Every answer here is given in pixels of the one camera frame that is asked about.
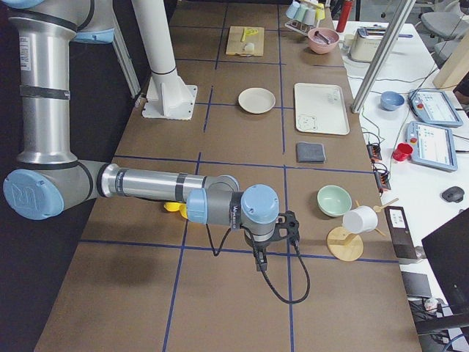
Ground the light blue cup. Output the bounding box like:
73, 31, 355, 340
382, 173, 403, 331
286, 1, 300, 19

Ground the white mounting post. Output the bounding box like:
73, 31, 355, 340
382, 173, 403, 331
132, 0, 198, 120

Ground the red cup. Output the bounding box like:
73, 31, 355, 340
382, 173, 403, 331
392, 143, 413, 161

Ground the white mug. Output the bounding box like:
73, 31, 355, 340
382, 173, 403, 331
342, 205, 378, 234

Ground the grey folded cloth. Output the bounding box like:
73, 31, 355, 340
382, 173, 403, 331
296, 142, 326, 164

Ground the grey cup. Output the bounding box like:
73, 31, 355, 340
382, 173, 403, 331
303, 7, 317, 26

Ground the black remote box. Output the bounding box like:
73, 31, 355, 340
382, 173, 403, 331
385, 206, 426, 265

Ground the aluminium frame post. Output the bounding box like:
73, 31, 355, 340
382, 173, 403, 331
351, 0, 416, 113

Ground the mint green cup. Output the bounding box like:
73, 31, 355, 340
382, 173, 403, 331
295, 4, 309, 22

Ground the wooden mug stand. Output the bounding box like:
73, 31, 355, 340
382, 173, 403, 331
326, 198, 399, 262

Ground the bamboo cutting board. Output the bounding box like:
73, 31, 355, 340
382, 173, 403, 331
225, 26, 265, 56

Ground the mint green bowl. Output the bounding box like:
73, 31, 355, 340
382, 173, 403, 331
317, 185, 352, 217

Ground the blue bowl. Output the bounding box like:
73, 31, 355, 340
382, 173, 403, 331
380, 91, 405, 111

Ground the white wire cup rack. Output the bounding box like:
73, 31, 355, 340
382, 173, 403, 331
284, 20, 314, 36

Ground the cream round plate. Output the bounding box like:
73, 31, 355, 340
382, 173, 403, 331
237, 87, 276, 114

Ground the black computer mouse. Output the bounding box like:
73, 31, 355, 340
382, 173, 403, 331
441, 186, 465, 203

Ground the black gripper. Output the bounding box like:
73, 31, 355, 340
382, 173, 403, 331
243, 210, 300, 272

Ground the cream toaster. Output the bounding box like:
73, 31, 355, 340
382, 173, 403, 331
349, 26, 386, 63

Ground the teach pendant tablet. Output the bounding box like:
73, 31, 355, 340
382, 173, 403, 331
408, 89, 463, 128
405, 121, 458, 172

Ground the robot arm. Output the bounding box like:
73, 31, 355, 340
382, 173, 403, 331
3, 1, 300, 272

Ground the pink bowl with ice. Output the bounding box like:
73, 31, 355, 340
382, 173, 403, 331
308, 27, 339, 54

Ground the yellow plastic knife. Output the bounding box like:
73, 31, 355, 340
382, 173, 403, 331
241, 27, 249, 43

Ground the red bottle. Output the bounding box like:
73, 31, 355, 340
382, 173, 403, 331
336, 0, 354, 33

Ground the white bear tray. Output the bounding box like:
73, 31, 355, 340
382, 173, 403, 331
294, 83, 350, 136

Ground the yellow cup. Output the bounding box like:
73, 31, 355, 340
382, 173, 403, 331
315, 4, 325, 22

